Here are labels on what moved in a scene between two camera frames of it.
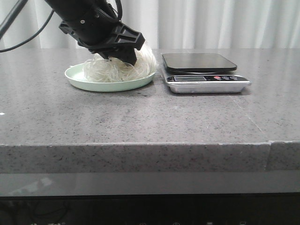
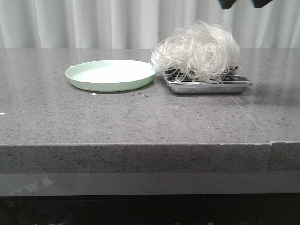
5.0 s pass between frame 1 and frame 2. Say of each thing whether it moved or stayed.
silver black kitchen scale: stayed
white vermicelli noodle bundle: moved
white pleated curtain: stayed
